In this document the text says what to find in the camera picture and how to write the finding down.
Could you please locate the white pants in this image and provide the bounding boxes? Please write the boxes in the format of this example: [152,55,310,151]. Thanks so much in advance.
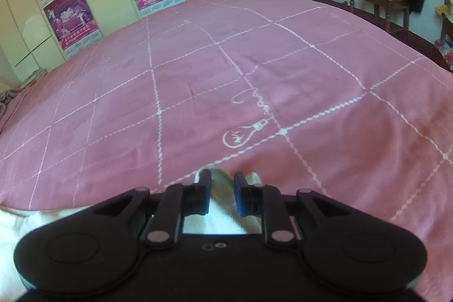
[0,166,264,302]

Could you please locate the pink checked bed sheet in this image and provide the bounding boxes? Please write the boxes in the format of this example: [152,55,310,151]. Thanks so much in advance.
[1,0,452,301]

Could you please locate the lower left purple poster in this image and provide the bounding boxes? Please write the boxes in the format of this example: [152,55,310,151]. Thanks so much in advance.
[44,0,102,57]

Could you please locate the dark wooden chair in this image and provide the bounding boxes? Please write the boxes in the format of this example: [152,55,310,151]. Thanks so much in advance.
[349,0,410,34]

